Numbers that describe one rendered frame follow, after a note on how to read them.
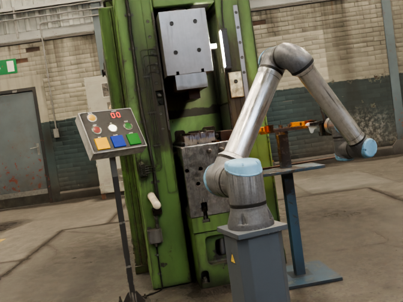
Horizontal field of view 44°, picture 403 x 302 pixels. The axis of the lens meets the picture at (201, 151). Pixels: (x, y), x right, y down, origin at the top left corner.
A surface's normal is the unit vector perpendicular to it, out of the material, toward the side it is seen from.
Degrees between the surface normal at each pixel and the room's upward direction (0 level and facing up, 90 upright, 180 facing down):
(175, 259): 90
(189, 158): 90
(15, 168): 90
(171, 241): 90
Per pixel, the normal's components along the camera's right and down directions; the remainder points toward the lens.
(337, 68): 0.01, 0.07
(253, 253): 0.34, 0.00
